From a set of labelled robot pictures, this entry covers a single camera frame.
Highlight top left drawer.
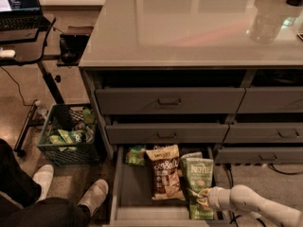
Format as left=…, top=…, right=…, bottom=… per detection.
left=96, top=87, right=244, bottom=114

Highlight middle left drawer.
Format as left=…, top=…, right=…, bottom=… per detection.
left=105, top=114, right=229, bottom=144

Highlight bottom right drawer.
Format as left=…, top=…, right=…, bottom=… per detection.
left=215, top=147, right=303, bottom=165

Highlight green chip bag behind Kettle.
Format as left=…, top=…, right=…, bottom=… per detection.
left=180, top=151, right=203, bottom=177

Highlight green snack bags in crate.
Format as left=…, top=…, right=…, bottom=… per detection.
left=46, top=105, right=96, bottom=147

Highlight green plastic crate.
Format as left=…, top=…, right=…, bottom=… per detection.
left=37, top=104, right=100, bottom=167

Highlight grey counter cabinet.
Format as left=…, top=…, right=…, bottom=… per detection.
left=80, top=0, right=303, bottom=157

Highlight grey slipper right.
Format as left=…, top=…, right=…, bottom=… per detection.
left=78, top=179, right=109, bottom=217

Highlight brown sea salt chip bag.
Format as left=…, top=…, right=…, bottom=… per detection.
left=146, top=145, right=185, bottom=201

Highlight black device on shelf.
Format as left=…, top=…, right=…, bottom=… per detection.
left=57, top=26, right=93, bottom=66

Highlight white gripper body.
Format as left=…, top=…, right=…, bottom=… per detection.
left=207, top=186, right=232, bottom=211

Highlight white mouse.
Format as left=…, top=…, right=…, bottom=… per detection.
left=0, top=49, right=15, bottom=59

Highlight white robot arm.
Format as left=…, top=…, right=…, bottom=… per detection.
left=197, top=184, right=303, bottom=227

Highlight small green bag drawer back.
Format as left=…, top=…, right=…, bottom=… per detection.
left=125, top=145, right=146, bottom=166

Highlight middle right drawer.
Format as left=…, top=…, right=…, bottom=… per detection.
left=224, top=123, right=303, bottom=144

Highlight top right drawer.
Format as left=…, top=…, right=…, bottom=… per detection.
left=238, top=87, right=303, bottom=114

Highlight thin black desk cable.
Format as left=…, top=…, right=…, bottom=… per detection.
left=0, top=65, right=34, bottom=107

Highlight white slipper left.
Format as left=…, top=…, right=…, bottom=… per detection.
left=33, top=165, right=54, bottom=201

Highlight black power cable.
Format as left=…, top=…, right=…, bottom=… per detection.
left=224, top=164, right=303, bottom=227

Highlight open bottom left drawer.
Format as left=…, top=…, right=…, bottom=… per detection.
left=109, top=147, right=230, bottom=227

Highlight open laptop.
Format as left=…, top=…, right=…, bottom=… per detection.
left=0, top=0, right=51, bottom=31

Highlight green jalapeno Kettle chip bag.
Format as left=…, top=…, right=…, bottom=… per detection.
left=186, top=158, right=214, bottom=220

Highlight person's dark trouser legs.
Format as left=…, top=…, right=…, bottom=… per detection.
left=0, top=139, right=90, bottom=227

